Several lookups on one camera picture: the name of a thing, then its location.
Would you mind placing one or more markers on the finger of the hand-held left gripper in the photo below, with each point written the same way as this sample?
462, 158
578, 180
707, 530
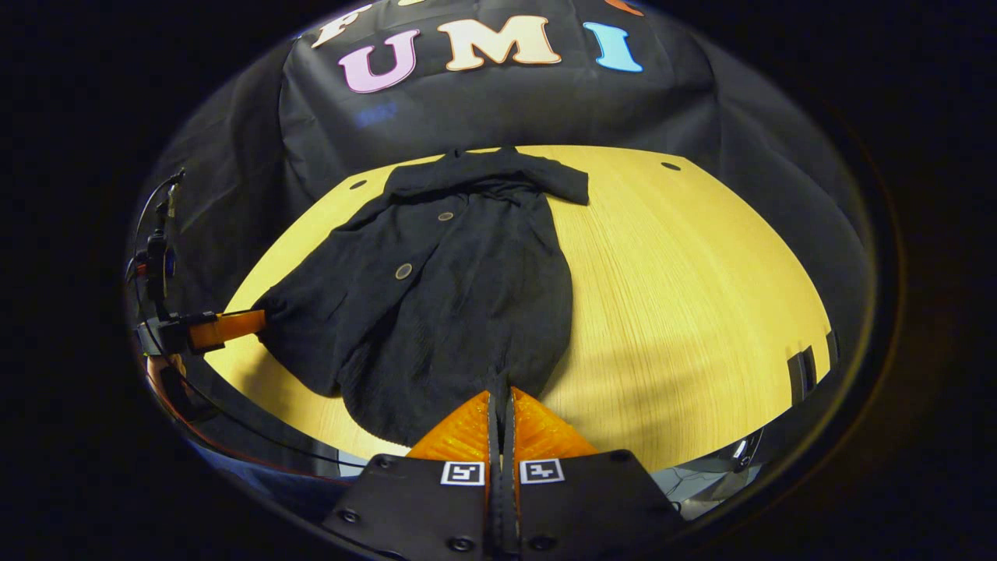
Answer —
230, 327

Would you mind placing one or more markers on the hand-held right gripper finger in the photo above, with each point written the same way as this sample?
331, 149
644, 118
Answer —
494, 506
510, 506

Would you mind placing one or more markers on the black button shirt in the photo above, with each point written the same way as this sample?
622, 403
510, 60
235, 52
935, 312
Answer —
467, 312

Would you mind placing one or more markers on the black backdrop cloth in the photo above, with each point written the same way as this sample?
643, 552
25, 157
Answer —
506, 109

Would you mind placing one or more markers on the black table edge bracket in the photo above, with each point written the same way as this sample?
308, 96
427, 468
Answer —
832, 349
802, 374

